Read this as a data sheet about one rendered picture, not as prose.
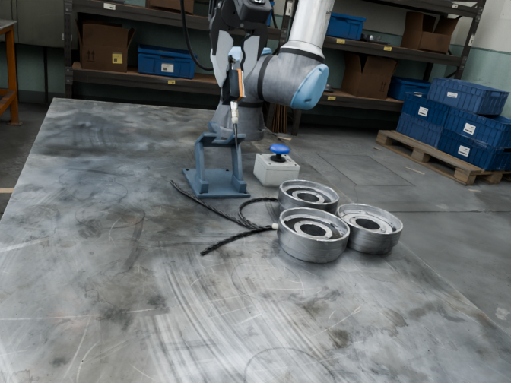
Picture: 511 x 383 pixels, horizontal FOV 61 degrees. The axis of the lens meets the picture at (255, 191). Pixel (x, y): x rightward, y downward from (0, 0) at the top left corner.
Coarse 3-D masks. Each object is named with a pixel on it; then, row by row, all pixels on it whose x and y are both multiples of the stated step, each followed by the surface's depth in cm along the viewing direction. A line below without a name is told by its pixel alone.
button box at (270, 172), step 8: (256, 160) 90; (264, 160) 86; (272, 160) 87; (280, 160) 87; (288, 160) 89; (256, 168) 90; (264, 168) 85; (272, 168) 84; (280, 168) 85; (288, 168) 86; (296, 168) 86; (256, 176) 90; (264, 176) 85; (272, 176) 85; (280, 176) 86; (288, 176) 86; (296, 176) 87; (264, 184) 85; (272, 184) 86; (280, 184) 87
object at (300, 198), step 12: (288, 180) 79; (300, 180) 80; (300, 192) 78; (312, 192) 78; (324, 192) 79; (336, 192) 77; (288, 204) 73; (300, 204) 71; (312, 204) 71; (324, 204) 71; (336, 204) 74
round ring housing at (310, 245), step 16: (304, 208) 68; (304, 224) 66; (320, 224) 67; (336, 224) 67; (288, 240) 61; (304, 240) 60; (320, 240) 59; (336, 240) 60; (304, 256) 61; (320, 256) 60; (336, 256) 63
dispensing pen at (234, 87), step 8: (232, 56) 74; (232, 64) 74; (232, 72) 72; (232, 80) 71; (224, 88) 74; (232, 88) 71; (224, 96) 74; (232, 96) 71; (224, 104) 74; (232, 104) 72; (232, 112) 72; (232, 120) 72
